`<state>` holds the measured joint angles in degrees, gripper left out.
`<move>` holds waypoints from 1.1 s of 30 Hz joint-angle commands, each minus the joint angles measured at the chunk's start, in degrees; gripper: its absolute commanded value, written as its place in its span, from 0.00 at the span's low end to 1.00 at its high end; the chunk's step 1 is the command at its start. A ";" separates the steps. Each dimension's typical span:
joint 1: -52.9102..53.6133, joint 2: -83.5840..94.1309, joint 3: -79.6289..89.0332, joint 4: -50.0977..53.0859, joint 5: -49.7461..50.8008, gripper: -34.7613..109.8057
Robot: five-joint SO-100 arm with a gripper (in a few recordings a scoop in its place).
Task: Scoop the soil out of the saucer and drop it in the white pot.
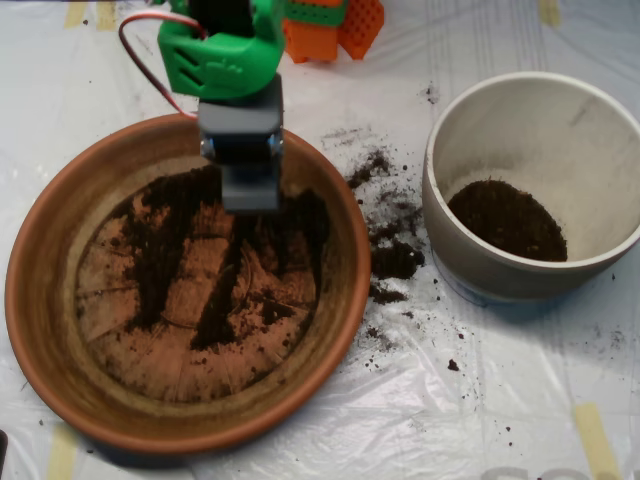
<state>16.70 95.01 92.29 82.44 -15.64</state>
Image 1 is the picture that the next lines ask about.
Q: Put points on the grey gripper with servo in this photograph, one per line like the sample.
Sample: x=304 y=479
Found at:
x=242 y=120

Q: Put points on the large dark soil pile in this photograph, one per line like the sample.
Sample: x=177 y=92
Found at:
x=155 y=240

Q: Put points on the small dark soil pile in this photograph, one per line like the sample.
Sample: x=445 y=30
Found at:
x=510 y=225

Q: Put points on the scattered spilled dark soil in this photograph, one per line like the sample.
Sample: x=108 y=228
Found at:
x=395 y=262

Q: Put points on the terracotta clay dish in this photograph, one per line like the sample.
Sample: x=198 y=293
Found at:
x=50 y=300

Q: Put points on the small dark brown crumb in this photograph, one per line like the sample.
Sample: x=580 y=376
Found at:
x=453 y=365

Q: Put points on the white ceramic pot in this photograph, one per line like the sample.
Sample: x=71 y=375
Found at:
x=525 y=130

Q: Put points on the beige masking tape strip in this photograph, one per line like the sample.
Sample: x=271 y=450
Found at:
x=62 y=455
x=75 y=15
x=106 y=16
x=549 y=12
x=595 y=440

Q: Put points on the clear plastic sheet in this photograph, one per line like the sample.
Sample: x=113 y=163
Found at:
x=450 y=425

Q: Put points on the black object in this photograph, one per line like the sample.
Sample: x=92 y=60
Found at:
x=3 y=455

